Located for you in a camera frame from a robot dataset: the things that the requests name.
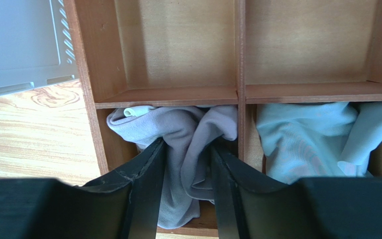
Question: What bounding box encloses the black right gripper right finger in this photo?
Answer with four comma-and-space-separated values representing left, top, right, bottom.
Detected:
210, 145, 382, 239

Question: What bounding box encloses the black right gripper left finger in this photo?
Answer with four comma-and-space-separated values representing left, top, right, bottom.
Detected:
0, 139, 165, 239

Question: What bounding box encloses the grey underwear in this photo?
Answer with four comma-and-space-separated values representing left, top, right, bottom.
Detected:
256, 102, 382, 184

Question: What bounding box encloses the pink underwear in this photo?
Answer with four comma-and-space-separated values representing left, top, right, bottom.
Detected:
106, 105, 238, 229

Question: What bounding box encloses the wooden compartment tray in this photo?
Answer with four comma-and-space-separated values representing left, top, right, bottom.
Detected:
63, 0, 382, 174

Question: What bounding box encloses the white file organizer rack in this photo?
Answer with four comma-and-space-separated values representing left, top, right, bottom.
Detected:
0, 0, 79, 96

